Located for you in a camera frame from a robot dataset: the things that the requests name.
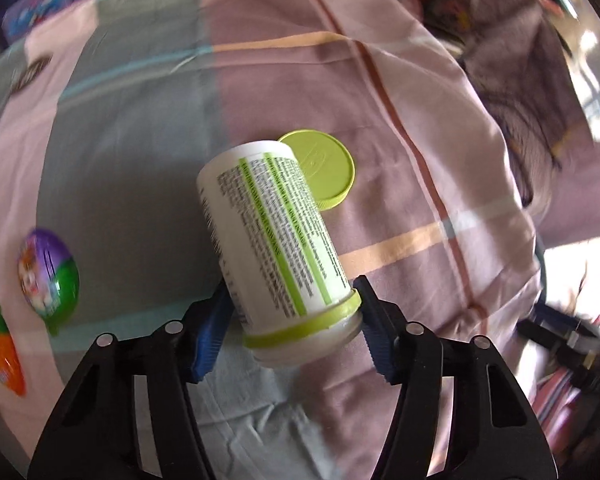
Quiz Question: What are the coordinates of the brown fuzzy cloth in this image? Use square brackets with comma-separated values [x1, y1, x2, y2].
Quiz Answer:
[430, 0, 596, 211]

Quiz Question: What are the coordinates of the white bottle green label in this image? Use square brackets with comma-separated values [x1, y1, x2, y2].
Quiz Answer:
[196, 140, 365, 368]

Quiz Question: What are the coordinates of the blue toy box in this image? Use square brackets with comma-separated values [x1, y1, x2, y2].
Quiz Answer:
[0, 0, 201, 56]

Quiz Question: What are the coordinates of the purple green egg toy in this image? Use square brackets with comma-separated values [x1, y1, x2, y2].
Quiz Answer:
[17, 228, 81, 336]

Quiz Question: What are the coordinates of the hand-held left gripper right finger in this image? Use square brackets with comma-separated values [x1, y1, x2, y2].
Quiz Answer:
[352, 274, 561, 480]

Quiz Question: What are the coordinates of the green plastic lid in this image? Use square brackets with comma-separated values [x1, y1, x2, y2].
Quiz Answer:
[276, 130, 357, 212]

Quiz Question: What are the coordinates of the pink checked bedsheet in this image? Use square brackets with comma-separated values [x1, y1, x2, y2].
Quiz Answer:
[0, 0, 546, 480]

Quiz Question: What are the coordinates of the pink striped cloth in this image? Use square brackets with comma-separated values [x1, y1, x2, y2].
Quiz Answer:
[530, 370, 587, 431]

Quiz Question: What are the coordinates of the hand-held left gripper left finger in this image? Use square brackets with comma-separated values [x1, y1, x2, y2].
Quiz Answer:
[27, 280, 233, 480]

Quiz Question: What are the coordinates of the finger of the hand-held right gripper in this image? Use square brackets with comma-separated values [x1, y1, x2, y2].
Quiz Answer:
[517, 305, 573, 350]

